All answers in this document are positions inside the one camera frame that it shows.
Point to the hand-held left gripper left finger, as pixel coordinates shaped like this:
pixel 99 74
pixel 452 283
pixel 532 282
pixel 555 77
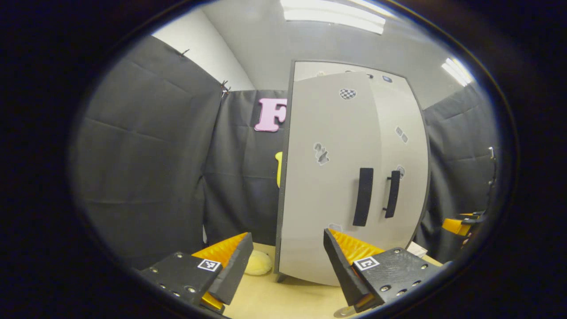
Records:
pixel 234 274

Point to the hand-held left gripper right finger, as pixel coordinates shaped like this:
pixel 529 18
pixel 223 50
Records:
pixel 343 270

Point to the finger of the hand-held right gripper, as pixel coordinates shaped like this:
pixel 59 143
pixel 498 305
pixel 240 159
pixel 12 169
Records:
pixel 456 226

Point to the grey cabinet door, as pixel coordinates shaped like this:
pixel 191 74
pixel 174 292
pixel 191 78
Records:
pixel 409 177
pixel 328 199

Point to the grey cabinet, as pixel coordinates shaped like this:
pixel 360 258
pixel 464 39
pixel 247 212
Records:
pixel 290 79

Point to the yellow plush toy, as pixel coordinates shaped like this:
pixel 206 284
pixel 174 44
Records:
pixel 259 263

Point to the white paper sheet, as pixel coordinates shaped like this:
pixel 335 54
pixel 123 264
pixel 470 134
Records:
pixel 416 249

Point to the ceiling light panel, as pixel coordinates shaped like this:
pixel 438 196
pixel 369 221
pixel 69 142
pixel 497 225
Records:
pixel 332 15
pixel 457 71

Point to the black backdrop cloth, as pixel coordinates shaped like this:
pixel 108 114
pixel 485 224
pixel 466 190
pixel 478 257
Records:
pixel 146 168

